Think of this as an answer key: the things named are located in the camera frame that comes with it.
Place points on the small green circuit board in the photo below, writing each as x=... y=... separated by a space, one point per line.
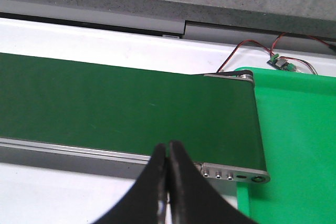
x=279 y=63

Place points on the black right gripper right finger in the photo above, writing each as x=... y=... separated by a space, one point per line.
x=192 y=198

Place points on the green conveyor belt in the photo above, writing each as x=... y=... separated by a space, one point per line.
x=130 y=110

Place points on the aluminium conveyor frame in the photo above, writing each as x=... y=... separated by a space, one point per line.
x=114 y=163

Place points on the green plastic tray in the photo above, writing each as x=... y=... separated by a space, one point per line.
x=297 y=120

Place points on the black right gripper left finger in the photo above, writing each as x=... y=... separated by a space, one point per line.
x=146 y=200

